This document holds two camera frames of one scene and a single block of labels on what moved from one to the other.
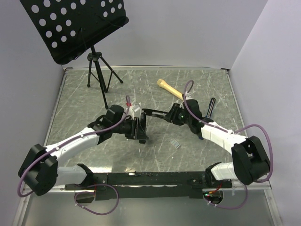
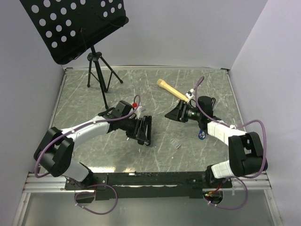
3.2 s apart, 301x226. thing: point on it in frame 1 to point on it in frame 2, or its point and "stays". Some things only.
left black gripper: x=137 y=131 stays
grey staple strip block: x=175 y=143 stays
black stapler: x=155 y=113 to x=147 y=121
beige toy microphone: x=167 y=87 stays
